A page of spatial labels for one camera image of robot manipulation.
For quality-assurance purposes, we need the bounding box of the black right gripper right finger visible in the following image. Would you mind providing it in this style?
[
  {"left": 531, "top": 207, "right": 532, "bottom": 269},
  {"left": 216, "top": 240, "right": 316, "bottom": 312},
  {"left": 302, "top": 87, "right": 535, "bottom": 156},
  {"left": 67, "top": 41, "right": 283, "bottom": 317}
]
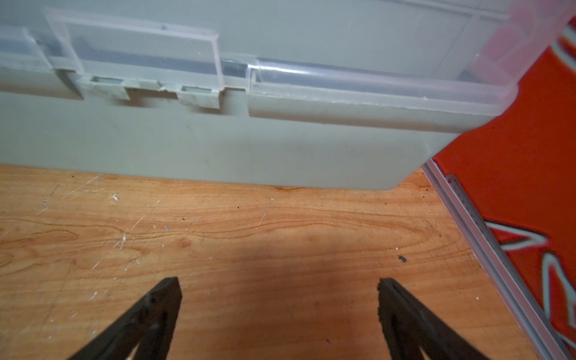
[{"left": 377, "top": 278, "right": 487, "bottom": 359}]

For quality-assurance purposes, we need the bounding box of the aluminium frame rail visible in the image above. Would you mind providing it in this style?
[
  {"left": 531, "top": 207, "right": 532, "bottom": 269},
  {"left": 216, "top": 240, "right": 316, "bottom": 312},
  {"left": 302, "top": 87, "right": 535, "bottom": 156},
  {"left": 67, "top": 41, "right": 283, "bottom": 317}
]
[{"left": 421, "top": 160, "right": 571, "bottom": 359}]

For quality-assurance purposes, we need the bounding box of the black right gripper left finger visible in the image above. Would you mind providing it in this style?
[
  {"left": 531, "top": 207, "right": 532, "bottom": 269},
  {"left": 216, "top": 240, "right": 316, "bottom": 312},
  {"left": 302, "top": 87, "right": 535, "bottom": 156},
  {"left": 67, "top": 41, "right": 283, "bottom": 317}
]
[{"left": 71, "top": 277, "right": 182, "bottom": 359}]

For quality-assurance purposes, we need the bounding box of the grey storage box clear lid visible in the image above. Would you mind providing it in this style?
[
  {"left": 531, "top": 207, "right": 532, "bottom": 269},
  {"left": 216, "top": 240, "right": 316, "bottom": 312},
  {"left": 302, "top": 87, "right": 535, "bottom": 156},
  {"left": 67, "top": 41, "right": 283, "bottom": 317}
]
[{"left": 1, "top": 1, "right": 575, "bottom": 190}]

